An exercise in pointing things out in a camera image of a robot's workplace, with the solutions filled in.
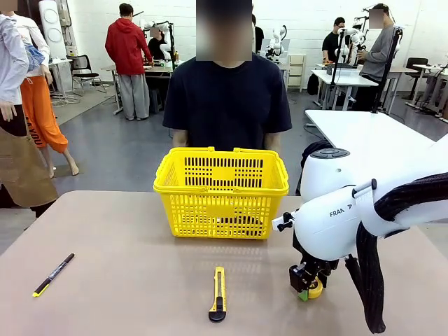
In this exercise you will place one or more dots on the person's left forearm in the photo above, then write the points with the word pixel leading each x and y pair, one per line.
pixel 271 143

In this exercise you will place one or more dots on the black swivel chair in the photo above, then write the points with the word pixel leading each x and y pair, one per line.
pixel 418 63

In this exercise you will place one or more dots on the large white table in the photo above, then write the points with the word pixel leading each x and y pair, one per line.
pixel 350 129

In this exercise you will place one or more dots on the black pen yellow cap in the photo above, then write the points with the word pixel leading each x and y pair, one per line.
pixel 56 273

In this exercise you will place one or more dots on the white workbench table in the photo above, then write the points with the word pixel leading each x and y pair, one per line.
pixel 346 78

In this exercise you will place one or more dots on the black office chair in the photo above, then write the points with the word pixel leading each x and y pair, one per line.
pixel 82 64

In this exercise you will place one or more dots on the white standing air conditioner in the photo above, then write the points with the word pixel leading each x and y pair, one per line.
pixel 52 21

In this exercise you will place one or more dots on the grey workbench table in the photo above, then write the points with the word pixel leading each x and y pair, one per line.
pixel 157 70

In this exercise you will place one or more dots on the person's right forearm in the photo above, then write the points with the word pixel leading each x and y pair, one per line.
pixel 180 138

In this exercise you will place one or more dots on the person in grey sweater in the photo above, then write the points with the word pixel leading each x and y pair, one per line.
pixel 379 52

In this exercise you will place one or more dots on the black camera tripod pole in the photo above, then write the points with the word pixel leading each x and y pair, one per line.
pixel 386 70

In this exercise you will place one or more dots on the seated person black shirt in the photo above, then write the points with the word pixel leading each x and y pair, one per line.
pixel 157 47

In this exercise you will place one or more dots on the white drawer cabinet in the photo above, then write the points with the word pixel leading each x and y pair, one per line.
pixel 295 73

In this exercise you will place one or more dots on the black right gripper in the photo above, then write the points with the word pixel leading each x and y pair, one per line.
pixel 320 264

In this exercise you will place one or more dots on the background person black shirt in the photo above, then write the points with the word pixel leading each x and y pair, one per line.
pixel 259 36
pixel 330 43

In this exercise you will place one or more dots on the yellow tape measure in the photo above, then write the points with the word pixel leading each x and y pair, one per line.
pixel 315 291

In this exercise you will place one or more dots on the yellow black utility knife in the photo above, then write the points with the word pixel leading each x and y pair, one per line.
pixel 217 308

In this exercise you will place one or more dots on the person in dark T-shirt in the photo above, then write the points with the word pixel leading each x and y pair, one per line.
pixel 224 105

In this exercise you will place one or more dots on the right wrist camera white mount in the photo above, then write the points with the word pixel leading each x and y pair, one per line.
pixel 281 221

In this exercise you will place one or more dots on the yellow plastic shopping basket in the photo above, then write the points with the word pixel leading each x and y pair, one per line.
pixel 220 210

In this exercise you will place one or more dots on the mannequin pale shirt brown trousers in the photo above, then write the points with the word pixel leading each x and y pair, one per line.
pixel 14 168

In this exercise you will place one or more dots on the mannequin with orange trousers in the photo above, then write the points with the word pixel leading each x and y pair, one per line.
pixel 42 115

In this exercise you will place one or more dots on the person in red hoodie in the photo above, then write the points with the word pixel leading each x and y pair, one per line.
pixel 126 45

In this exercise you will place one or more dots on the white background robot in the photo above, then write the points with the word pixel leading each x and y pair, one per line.
pixel 150 24
pixel 278 35
pixel 353 33

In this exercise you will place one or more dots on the black backpack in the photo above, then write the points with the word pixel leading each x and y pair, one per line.
pixel 313 152

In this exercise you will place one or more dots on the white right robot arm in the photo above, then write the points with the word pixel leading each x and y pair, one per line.
pixel 332 182

